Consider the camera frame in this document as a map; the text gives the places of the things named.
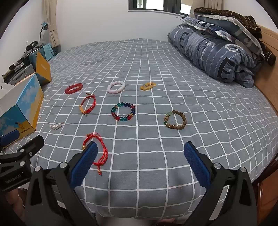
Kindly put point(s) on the small blue yellow box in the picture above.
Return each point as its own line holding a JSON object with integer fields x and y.
{"x": 43, "y": 68}

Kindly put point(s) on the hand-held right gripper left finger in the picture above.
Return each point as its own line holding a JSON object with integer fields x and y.
{"x": 84, "y": 165}

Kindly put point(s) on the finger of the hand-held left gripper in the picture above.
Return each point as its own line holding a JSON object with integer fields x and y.
{"x": 9, "y": 138}
{"x": 32, "y": 145}

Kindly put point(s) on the beige curtain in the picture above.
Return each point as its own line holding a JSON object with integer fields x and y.
{"x": 52, "y": 24}

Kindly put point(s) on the teal bag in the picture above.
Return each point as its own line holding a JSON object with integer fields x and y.
{"x": 44, "y": 52}

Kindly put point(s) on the folded blue-grey printed quilt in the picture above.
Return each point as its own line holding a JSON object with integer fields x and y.
{"x": 208, "y": 54}

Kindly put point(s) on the dark framed window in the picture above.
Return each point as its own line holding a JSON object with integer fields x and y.
{"x": 158, "y": 4}

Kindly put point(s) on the wooden bed frame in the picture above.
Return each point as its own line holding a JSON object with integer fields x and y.
{"x": 268, "y": 71}

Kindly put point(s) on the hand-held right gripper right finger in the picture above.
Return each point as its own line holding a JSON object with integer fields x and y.
{"x": 197, "y": 165}

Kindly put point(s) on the grey patterned pillow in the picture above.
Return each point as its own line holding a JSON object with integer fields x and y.
{"x": 234, "y": 28}

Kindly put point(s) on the teal desk lamp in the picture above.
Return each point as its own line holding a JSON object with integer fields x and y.
{"x": 44, "y": 26}

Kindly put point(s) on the grey checked bedsheet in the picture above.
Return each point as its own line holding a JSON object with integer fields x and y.
{"x": 152, "y": 65}

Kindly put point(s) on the blue and yellow cardboard box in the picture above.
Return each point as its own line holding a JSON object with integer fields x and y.
{"x": 21, "y": 113}

